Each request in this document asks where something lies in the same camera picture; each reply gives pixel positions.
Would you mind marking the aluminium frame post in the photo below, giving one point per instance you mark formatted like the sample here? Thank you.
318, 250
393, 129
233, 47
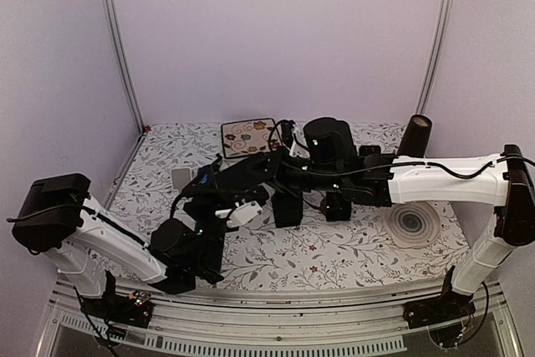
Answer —
113, 24
444, 13

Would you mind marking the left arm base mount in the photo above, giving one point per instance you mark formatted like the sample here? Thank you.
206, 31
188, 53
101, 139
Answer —
134, 309

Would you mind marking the left aluminium frame post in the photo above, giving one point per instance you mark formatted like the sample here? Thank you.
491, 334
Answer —
113, 24

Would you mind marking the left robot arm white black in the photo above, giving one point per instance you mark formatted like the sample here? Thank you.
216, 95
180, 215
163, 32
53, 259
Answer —
59, 216

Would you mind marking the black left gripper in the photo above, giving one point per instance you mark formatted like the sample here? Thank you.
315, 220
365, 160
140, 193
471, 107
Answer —
212, 201

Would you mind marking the right aluminium frame post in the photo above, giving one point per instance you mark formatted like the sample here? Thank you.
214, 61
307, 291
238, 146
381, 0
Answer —
444, 13

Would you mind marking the round wooden base phone stand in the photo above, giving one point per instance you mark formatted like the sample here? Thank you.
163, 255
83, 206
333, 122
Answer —
323, 206

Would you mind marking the black wedge phone stand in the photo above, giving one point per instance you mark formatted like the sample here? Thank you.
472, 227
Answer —
287, 210

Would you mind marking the black phone front edge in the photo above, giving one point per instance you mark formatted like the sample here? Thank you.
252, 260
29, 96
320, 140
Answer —
242, 176

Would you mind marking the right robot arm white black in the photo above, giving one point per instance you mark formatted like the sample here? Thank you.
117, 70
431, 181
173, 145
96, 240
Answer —
350, 175

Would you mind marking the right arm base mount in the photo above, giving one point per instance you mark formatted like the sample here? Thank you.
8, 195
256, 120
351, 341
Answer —
445, 307

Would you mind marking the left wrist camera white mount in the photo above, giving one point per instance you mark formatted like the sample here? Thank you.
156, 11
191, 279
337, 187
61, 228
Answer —
240, 214

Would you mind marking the dark brown cylinder cup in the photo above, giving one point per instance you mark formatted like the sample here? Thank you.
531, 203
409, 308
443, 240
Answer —
416, 137

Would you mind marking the aluminium front rail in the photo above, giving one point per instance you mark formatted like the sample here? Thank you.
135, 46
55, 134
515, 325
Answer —
223, 322

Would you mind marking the square floral ceramic plate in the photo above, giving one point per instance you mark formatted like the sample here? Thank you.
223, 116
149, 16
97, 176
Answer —
247, 137

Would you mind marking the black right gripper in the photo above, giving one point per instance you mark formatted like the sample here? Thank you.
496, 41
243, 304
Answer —
276, 168

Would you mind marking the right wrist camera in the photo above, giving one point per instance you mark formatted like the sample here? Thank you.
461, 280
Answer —
292, 139

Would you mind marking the round swirl ceramic plate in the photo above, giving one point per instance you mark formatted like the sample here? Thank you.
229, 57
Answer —
412, 225

